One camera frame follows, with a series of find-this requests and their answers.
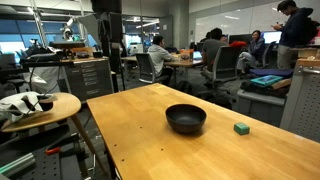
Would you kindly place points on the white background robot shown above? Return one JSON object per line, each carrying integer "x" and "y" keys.
{"x": 68, "y": 32}

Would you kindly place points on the wooden meeting table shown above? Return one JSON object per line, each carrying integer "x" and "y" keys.
{"x": 181, "y": 63}

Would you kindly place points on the grey office chair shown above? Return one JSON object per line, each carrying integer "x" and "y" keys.
{"x": 268, "y": 53}
{"x": 146, "y": 68}
{"x": 224, "y": 65}

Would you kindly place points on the orange container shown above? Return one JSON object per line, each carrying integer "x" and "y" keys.
{"x": 186, "y": 54}

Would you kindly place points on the round wooden side table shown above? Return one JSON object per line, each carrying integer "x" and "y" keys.
{"x": 66, "y": 106}

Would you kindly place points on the teal tray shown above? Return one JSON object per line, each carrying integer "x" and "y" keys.
{"x": 266, "y": 80}

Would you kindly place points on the grey drawer cabinet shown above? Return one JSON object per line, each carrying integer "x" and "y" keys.
{"x": 89, "y": 78}

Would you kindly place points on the black cup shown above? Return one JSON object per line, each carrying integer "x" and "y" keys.
{"x": 46, "y": 105}

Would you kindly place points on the black case in bin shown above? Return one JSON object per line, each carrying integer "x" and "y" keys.
{"x": 256, "y": 89}

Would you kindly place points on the black bowl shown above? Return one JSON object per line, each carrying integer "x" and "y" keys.
{"x": 185, "y": 120}

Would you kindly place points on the brown wooden block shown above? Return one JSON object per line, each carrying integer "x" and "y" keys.
{"x": 282, "y": 84}

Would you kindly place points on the black perforated breadboard table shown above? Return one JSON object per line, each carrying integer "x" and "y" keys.
{"x": 50, "y": 166}

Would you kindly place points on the standing person with backpack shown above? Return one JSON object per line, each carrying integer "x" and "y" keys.
{"x": 292, "y": 31}

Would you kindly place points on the pegboard sided workbench cabinet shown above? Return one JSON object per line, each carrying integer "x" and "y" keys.
{"x": 305, "y": 100}

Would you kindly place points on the seated person dark shirt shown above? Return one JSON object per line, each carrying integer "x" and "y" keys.
{"x": 213, "y": 50}

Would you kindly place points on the dark blue cushion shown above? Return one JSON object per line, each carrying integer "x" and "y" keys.
{"x": 271, "y": 72}

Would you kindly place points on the white cloth bundle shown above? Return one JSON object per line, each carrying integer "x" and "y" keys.
{"x": 16, "y": 106}

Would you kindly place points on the red jacket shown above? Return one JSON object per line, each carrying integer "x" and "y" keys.
{"x": 238, "y": 44}

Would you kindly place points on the aluminium extrusion bar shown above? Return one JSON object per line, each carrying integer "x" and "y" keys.
{"x": 16, "y": 165}

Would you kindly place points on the grey plastic bin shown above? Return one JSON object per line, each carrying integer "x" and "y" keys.
{"x": 260, "y": 106}

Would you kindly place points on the seated person grey hoodie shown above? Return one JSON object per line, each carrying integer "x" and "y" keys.
{"x": 159, "y": 56}

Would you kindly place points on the seated woman dark jacket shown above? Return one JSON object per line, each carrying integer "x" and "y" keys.
{"x": 254, "y": 50}

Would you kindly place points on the green cube block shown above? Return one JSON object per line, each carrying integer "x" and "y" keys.
{"x": 241, "y": 129}

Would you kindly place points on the lit computer monitor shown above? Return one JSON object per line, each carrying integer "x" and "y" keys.
{"x": 272, "y": 36}

